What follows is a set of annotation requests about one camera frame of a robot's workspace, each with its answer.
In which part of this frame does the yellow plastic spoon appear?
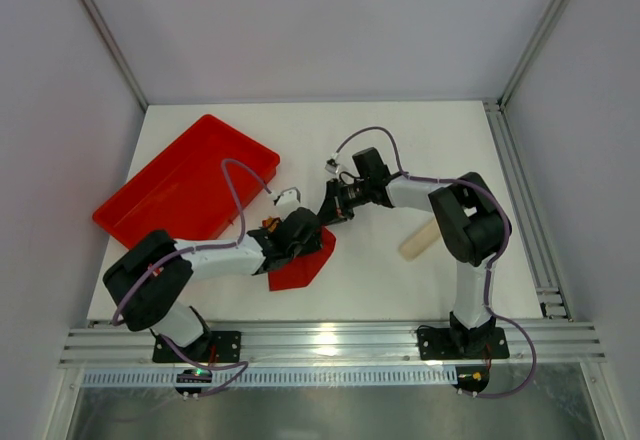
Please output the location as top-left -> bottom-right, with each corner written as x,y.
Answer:
262,217 -> 281,232

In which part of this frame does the red paper napkin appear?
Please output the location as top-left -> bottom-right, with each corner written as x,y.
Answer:
268,227 -> 336,292

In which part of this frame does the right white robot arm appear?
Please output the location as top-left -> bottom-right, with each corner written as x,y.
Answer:
318,148 -> 511,361

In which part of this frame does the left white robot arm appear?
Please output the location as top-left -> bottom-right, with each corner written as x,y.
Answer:
103,207 -> 322,360

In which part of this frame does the cream utensil case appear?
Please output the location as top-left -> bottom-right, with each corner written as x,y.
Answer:
398,221 -> 441,261

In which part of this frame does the red plastic tray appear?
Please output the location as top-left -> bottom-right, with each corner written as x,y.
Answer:
92,114 -> 280,248

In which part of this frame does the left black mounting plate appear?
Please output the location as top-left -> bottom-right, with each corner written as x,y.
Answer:
152,330 -> 242,365

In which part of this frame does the black mounting plate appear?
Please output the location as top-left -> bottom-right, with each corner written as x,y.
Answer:
416,325 -> 510,360
152,330 -> 242,365

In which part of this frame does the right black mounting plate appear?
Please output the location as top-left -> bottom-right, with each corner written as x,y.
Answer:
416,325 -> 510,360

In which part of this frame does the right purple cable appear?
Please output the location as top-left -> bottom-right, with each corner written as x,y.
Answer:
330,126 -> 539,401

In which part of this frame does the purple cable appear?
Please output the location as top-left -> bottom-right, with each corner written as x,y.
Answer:
111,158 -> 276,401
330,126 -> 539,401

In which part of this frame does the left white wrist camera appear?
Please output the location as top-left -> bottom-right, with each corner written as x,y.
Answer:
270,187 -> 301,209

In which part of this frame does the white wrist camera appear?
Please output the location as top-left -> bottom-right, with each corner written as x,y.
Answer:
325,152 -> 344,176
270,187 -> 301,209

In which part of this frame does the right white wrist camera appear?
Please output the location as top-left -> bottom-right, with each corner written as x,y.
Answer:
325,152 -> 344,176

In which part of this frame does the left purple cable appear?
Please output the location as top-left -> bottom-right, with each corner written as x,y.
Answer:
111,158 -> 276,401

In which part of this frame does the right aluminium side rail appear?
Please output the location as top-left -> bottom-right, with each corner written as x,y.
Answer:
483,99 -> 574,322

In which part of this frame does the slotted white cable duct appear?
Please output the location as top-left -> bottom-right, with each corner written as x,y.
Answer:
81,364 -> 458,388

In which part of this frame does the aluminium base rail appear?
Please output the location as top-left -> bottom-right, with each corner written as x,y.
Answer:
58,320 -> 606,369

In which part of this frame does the left aluminium frame post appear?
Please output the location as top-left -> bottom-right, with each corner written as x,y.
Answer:
78,0 -> 149,112

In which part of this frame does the aluminium frame post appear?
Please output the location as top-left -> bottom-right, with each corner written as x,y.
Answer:
497,0 -> 571,110
78,0 -> 149,112

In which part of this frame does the right aluminium frame post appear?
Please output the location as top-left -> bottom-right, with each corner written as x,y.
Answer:
497,0 -> 571,110

